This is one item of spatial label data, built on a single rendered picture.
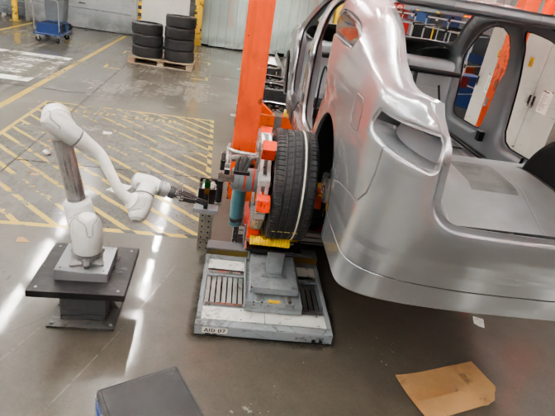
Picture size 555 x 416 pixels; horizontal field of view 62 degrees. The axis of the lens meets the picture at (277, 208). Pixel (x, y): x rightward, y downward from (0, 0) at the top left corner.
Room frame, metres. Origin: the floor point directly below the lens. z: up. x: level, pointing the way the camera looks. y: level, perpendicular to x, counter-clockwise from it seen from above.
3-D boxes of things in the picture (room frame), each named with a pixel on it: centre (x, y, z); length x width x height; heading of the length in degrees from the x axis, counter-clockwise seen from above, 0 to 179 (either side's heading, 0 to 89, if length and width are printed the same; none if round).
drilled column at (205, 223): (3.12, 0.52, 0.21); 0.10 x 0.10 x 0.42; 7
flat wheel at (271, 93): (7.61, 0.42, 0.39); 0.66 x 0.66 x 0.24
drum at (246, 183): (2.57, 0.20, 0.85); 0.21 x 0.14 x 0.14; 97
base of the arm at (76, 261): (2.18, 1.01, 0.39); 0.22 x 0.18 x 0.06; 22
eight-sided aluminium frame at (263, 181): (2.58, 0.13, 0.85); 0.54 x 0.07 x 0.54; 7
